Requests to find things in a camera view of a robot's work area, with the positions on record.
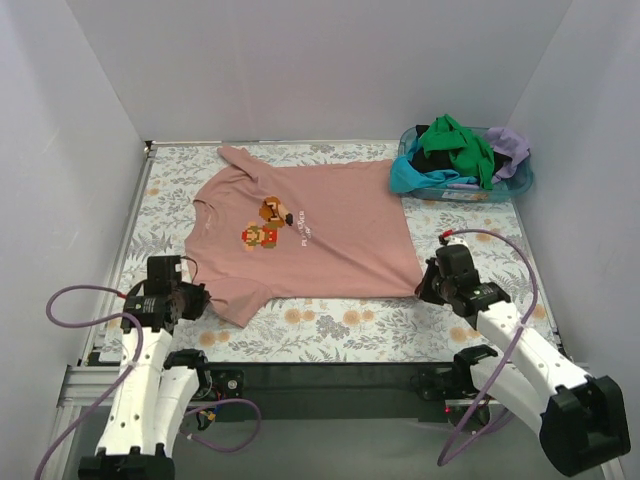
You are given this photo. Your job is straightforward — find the pink printed t shirt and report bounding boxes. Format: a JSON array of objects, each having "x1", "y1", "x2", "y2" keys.
[{"x1": 185, "y1": 146, "x2": 422, "y2": 327}]

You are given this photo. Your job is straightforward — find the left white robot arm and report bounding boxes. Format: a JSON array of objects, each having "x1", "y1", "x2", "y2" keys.
[{"x1": 78, "y1": 255, "x2": 211, "y2": 480}]

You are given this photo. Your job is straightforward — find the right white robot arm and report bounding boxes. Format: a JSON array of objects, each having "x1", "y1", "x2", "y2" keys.
[{"x1": 416, "y1": 243, "x2": 631, "y2": 477}]

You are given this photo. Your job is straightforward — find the floral patterned table mat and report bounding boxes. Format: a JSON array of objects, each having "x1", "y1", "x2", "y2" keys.
[{"x1": 117, "y1": 145, "x2": 560, "y2": 362}]

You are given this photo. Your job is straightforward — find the teal plastic basket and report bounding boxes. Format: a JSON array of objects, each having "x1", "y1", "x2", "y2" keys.
[{"x1": 405, "y1": 127, "x2": 534, "y2": 203}]

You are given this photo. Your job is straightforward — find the teal t shirt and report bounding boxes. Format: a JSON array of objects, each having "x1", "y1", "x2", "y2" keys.
[{"x1": 389, "y1": 156, "x2": 461, "y2": 194}]

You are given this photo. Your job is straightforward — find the black t shirt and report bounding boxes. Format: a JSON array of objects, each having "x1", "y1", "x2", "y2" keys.
[{"x1": 410, "y1": 147, "x2": 454, "y2": 174}]

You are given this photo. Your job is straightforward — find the green t shirt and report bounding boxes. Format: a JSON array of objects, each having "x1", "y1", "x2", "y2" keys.
[{"x1": 418, "y1": 114, "x2": 495, "y2": 190}]

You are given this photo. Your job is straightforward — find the lavender t shirt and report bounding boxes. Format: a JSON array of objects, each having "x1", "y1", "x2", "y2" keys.
[{"x1": 482, "y1": 127, "x2": 530, "y2": 184}]

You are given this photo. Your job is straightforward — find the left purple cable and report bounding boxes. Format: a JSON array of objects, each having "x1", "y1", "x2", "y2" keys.
[{"x1": 32, "y1": 284, "x2": 263, "y2": 480}]

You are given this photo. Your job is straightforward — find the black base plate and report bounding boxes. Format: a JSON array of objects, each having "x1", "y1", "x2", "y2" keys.
[{"x1": 191, "y1": 362, "x2": 477, "y2": 423}]

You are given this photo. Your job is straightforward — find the aluminium frame rail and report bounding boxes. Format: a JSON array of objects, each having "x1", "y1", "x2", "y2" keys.
[{"x1": 57, "y1": 363, "x2": 601, "y2": 409}]

